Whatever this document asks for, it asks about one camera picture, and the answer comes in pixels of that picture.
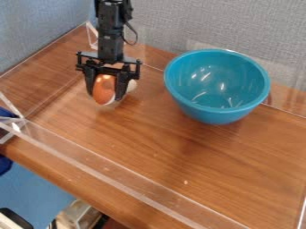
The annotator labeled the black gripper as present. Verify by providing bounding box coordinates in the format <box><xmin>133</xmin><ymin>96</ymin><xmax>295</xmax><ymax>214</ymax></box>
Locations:
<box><xmin>77</xmin><ymin>35</ymin><xmax>142</xmax><ymax>101</ymax></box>

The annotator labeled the brown and white toy mushroom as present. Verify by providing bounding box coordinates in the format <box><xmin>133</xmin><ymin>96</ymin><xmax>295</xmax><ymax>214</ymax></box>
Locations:
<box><xmin>93</xmin><ymin>73</ymin><xmax>140</xmax><ymax>106</ymax></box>

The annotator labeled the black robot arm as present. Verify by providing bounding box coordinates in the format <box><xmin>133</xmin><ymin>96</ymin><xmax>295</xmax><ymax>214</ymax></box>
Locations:
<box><xmin>77</xmin><ymin>0</ymin><xmax>142</xmax><ymax>106</ymax></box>

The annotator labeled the blue bowl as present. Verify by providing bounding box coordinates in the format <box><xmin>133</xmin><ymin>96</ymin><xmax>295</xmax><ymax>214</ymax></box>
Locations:
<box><xmin>165</xmin><ymin>49</ymin><xmax>272</xmax><ymax>124</ymax></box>

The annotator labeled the blue object at left edge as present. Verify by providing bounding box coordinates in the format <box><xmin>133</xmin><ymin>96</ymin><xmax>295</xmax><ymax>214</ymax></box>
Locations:
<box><xmin>0</xmin><ymin>106</ymin><xmax>18</xmax><ymax>176</ymax></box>

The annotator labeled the clear acrylic front barrier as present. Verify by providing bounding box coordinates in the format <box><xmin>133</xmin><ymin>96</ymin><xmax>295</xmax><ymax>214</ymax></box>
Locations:
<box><xmin>0</xmin><ymin>119</ymin><xmax>249</xmax><ymax>229</ymax></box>

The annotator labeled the grey metal floor object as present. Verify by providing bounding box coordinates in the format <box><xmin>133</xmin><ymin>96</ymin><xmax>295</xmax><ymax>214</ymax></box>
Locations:
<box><xmin>55</xmin><ymin>199</ymin><xmax>102</xmax><ymax>229</ymax></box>

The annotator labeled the black and white floor object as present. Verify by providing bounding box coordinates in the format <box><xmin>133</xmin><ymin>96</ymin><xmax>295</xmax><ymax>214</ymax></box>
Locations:
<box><xmin>0</xmin><ymin>208</ymin><xmax>34</xmax><ymax>229</ymax></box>

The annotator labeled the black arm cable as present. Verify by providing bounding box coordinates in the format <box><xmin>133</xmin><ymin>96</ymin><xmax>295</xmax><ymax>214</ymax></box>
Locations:
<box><xmin>120</xmin><ymin>0</ymin><xmax>140</xmax><ymax>47</ymax></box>

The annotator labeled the clear acrylic corner bracket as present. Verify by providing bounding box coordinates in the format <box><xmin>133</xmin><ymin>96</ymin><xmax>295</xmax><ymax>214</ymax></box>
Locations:
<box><xmin>86</xmin><ymin>21</ymin><xmax>98</xmax><ymax>50</ymax></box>

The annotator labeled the clear acrylic left bracket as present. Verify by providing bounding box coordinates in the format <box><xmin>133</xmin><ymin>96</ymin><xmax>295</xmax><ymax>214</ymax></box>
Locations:
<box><xmin>0</xmin><ymin>92</ymin><xmax>26</xmax><ymax>145</ymax></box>

